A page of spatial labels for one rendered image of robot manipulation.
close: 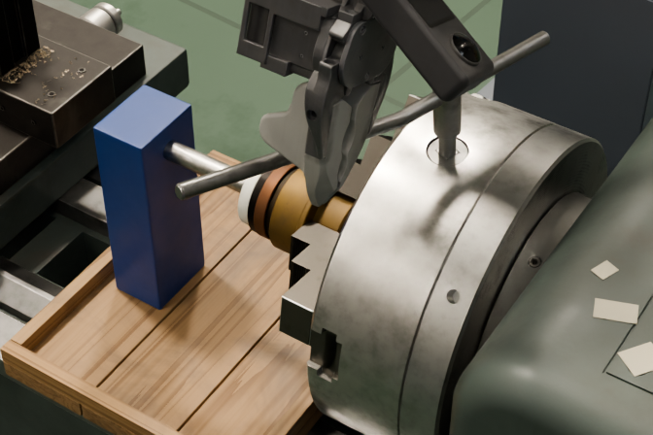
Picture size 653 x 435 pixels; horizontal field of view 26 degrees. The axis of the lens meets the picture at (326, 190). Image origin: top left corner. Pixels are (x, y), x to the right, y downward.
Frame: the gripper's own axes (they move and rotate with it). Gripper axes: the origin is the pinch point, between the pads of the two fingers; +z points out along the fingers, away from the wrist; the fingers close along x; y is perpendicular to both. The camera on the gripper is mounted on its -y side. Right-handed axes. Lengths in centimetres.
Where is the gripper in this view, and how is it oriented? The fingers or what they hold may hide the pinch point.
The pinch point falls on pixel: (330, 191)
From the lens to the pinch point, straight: 97.3
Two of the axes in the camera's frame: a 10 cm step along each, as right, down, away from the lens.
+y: -8.4, -3.7, 4.0
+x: -5.1, 3.0, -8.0
